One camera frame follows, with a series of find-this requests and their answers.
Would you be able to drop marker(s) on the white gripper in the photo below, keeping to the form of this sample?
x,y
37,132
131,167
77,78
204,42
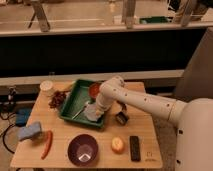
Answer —
x,y
101,107

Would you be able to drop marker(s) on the grey towel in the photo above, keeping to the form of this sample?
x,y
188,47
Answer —
x,y
92,113

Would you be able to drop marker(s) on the red bowl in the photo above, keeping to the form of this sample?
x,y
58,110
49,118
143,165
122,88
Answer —
x,y
94,90

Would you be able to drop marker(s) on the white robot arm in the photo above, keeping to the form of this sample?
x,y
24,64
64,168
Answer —
x,y
194,119

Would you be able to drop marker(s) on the purple bowl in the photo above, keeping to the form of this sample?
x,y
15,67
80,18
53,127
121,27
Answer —
x,y
83,150

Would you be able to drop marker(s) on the green plastic tray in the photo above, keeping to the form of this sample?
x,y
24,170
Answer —
x,y
75,101

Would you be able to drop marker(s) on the orange fruit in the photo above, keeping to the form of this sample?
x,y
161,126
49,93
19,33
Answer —
x,y
117,145

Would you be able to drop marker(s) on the dark red grapes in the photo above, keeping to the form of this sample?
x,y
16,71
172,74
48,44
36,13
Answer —
x,y
57,99

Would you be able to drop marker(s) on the black remote control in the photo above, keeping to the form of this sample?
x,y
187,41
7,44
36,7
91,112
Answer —
x,y
135,148

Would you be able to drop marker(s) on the white cup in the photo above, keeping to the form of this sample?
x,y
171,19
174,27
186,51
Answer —
x,y
47,87

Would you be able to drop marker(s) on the blue sponge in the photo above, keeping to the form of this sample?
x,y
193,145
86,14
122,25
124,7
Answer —
x,y
29,132

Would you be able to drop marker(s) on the red chili pepper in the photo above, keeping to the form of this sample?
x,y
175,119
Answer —
x,y
49,136

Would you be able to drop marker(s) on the blue box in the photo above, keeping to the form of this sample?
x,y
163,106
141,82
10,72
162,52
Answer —
x,y
22,116

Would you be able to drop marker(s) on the black handled brush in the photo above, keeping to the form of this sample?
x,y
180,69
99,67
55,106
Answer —
x,y
121,116

